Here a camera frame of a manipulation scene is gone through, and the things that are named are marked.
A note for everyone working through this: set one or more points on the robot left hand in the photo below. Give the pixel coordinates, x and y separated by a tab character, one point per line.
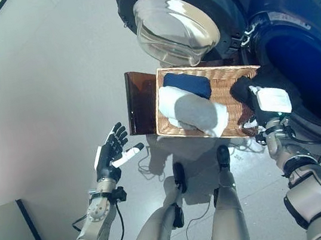
106	161

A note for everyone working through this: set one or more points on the folded navy blue cloth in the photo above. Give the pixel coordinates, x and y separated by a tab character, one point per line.
188	85

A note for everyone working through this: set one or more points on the brown translucent acrylic stool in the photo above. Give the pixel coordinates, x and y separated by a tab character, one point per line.
140	105

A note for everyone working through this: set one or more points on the grey washing machine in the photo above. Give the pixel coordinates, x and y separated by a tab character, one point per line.
296	0

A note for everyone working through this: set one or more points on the silver robot leg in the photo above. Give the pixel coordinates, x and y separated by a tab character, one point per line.
153	232
225	213

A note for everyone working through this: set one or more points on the black cloth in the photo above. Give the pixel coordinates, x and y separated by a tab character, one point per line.
241	91

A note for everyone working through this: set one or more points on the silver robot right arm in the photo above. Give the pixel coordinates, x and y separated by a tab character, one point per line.
310	194

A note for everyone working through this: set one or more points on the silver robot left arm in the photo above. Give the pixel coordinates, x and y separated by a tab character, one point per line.
98	210

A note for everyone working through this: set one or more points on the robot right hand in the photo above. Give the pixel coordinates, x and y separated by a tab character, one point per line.
274	101

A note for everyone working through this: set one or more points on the silver robot left leg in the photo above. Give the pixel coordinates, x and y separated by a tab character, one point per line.
153	232

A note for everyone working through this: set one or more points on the round glass washing machine door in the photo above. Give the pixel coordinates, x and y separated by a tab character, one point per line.
177	27

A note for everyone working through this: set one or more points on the folded white cloth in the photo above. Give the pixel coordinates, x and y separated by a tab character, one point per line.
183	107

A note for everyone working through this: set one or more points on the rectangular wicker laundry basket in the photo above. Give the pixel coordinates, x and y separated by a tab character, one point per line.
227	80

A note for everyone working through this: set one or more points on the silver robot right leg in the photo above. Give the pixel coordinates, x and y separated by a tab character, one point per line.
225	213

